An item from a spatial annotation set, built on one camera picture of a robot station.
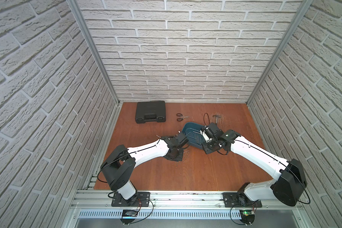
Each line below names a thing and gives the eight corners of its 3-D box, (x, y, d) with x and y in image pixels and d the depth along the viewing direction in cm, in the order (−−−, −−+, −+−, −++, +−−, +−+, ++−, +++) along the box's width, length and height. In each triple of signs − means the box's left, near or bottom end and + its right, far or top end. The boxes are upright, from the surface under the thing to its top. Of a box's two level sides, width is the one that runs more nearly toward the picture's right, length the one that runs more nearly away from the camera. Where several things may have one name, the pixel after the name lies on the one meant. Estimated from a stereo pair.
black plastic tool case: (134, 123, 107) (132, 119, 103) (138, 104, 120) (137, 100, 116) (165, 123, 107) (164, 119, 103) (166, 104, 120) (166, 100, 116)
